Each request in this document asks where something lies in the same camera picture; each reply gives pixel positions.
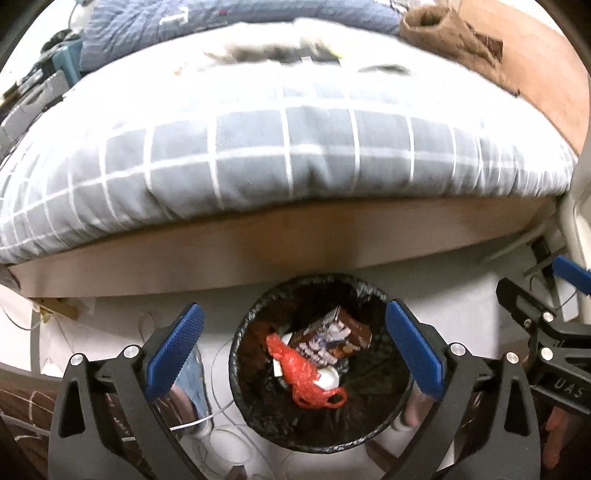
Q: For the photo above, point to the wooden bed frame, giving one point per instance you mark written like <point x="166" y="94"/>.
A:
<point x="277" y="249"/>

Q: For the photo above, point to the wooden block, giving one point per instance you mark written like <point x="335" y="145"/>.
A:
<point x="55" y="307"/>

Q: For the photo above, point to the brown patterned pants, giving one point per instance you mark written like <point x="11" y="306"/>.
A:
<point x="23" y="415"/>

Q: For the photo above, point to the teal box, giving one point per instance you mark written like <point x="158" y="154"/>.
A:
<point x="69" y="60"/>

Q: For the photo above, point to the person's right hand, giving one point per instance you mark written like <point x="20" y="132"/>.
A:
<point x="558" y="438"/>

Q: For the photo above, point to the grey ribbed plastic object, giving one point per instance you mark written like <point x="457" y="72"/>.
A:
<point x="41" y="90"/>

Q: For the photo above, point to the black trash bin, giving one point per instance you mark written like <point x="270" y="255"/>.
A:
<point x="258" y="415"/>

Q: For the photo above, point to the white chair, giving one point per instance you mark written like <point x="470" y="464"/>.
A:
<point x="579" y="221"/>

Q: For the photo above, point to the brown fuzzy cloth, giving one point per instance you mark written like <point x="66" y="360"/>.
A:
<point x="438" y="27"/>

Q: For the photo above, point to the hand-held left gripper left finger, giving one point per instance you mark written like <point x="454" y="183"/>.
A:
<point x="178" y="350"/>

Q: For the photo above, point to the red plastic bag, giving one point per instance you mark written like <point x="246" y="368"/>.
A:
<point x="300" y="369"/>

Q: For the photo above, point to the grey checkered duvet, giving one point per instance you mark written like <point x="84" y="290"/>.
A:
<point x="295" y="152"/>

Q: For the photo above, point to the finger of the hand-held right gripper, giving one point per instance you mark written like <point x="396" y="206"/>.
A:
<point x="572" y="275"/>
<point x="531" y="307"/>

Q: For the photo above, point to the brown drink carton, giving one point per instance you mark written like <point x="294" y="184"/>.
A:
<point x="341" y="330"/>

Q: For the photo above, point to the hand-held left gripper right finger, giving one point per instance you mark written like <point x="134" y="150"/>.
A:
<point x="413" y="350"/>

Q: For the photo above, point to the wooden headboard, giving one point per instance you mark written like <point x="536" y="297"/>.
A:
<point x="545" y="60"/>

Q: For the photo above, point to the blue striped quilt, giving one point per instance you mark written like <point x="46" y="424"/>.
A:
<point x="184" y="18"/>

